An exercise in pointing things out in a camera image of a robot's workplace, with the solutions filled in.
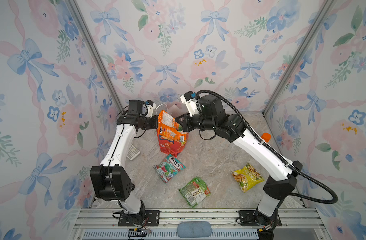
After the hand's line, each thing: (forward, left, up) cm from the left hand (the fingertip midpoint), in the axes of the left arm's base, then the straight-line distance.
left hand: (161, 121), depth 82 cm
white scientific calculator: (-6, +20, -24) cm, 32 cm away
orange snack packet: (-12, -5, +8) cm, 15 cm away
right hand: (-11, -9, +14) cm, 20 cm away
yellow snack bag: (-23, -48, -21) cm, 57 cm away
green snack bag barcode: (-30, -19, -24) cm, 43 cm away
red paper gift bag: (-8, -4, -14) cm, 16 cm away
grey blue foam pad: (-47, -17, -22) cm, 55 cm away
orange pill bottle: (+1, -64, -15) cm, 66 cm away
